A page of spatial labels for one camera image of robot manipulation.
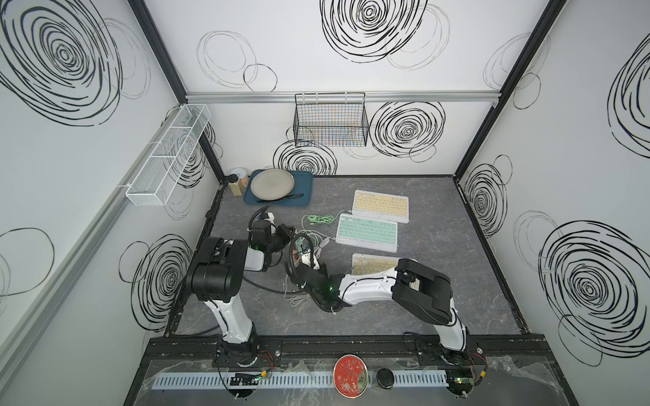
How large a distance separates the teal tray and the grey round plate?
0.01 m

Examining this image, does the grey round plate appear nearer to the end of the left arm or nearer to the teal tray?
the teal tray

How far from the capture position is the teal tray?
1127 mm

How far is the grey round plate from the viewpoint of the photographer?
44.9 inches
